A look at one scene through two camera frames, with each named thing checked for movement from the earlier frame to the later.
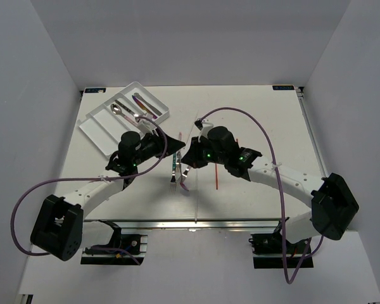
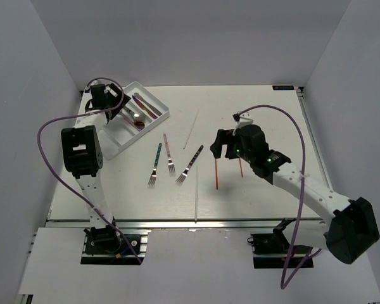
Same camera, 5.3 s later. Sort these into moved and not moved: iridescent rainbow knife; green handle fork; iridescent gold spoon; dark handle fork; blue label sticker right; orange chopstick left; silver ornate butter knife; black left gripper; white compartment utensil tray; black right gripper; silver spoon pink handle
Moved: green handle fork; iridescent gold spoon; black left gripper; black right gripper
Not moved: orange chopstick left; silver spoon pink handle; dark handle fork; white compartment utensil tray; silver ornate butter knife; blue label sticker right; iridescent rainbow knife
